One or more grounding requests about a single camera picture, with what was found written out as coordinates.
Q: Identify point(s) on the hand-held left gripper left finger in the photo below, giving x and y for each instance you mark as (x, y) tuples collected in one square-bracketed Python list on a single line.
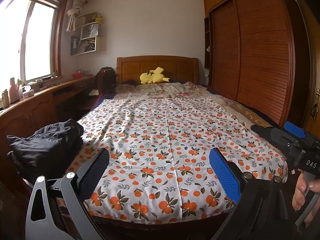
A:
[(96, 170)]

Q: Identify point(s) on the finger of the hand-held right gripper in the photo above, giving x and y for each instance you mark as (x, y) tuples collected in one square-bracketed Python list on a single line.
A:
[(270, 135), (295, 129)]

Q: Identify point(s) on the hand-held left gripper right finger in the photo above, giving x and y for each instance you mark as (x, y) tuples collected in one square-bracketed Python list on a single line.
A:
[(225, 175)]

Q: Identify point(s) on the black coat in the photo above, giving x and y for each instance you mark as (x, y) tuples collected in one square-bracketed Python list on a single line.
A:
[(50, 137)]

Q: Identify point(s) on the black jacket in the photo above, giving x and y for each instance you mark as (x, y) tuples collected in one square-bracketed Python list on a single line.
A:
[(37, 165)]

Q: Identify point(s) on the person's right hand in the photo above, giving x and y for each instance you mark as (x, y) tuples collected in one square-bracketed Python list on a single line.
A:
[(300, 195)]

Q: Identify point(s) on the beige patterned blanket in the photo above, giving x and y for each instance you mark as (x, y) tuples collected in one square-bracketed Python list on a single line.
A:
[(250, 112)]

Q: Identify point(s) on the wooden door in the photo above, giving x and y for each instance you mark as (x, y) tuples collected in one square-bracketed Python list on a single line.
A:
[(310, 67)]

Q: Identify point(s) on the orange print bed sheet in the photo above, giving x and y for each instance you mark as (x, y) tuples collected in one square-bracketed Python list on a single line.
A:
[(162, 135)]

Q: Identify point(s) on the wooden slatted wardrobe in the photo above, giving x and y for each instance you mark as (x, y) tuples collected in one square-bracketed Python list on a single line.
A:
[(257, 55)]

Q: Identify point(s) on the wooden desk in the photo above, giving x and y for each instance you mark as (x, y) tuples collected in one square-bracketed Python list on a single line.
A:
[(37, 110)]

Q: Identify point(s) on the dark backpack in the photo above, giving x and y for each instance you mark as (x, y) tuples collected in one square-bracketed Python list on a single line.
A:
[(106, 80)]

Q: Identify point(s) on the red bowl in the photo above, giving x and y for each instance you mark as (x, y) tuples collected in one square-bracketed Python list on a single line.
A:
[(77, 76)]

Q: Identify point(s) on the floral quilt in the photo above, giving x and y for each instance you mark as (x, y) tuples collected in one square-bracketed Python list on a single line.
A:
[(175, 91)]

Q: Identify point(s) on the tissue box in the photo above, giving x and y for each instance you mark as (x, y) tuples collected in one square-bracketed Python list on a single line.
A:
[(28, 93)]

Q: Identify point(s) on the yellow plush toy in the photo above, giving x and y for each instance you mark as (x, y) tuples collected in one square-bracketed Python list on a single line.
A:
[(152, 77)]

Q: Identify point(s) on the green cap bottle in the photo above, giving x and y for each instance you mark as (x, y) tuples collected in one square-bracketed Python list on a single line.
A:
[(20, 91)]

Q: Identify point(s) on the wooden headboard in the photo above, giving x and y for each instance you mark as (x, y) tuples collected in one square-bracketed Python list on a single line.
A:
[(182, 67)]

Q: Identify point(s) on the pink bottle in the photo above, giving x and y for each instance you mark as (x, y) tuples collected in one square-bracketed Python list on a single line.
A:
[(13, 92)]

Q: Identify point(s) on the dark side shelf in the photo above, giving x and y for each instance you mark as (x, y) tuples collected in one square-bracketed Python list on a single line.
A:
[(207, 40)]

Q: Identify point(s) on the pale bottle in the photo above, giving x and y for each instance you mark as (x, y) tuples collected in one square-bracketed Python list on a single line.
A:
[(5, 99)]

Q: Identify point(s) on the window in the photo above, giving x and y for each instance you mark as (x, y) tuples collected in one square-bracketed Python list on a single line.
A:
[(37, 42)]

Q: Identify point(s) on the tied cream curtain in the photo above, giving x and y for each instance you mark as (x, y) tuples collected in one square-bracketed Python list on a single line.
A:
[(73, 12)]

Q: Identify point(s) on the white wall shelf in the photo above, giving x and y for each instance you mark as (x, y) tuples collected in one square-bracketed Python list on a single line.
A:
[(88, 40)]

